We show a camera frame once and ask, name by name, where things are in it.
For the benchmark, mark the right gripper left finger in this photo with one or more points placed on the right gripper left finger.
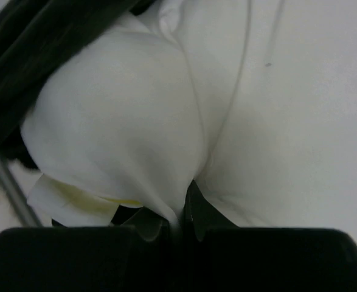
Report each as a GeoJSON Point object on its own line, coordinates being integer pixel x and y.
{"type": "Point", "coordinates": [132, 256]}

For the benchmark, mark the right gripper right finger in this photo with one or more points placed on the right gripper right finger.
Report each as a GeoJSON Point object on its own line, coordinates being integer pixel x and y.
{"type": "Point", "coordinates": [221, 256]}

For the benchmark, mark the white pillow with yellow edge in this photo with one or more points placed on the white pillow with yellow edge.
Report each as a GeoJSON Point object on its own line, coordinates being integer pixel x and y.
{"type": "Point", "coordinates": [255, 101]}

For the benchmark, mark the black pillowcase with beige flowers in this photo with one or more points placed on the black pillowcase with beige flowers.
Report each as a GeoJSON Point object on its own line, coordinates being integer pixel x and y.
{"type": "Point", "coordinates": [36, 38]}

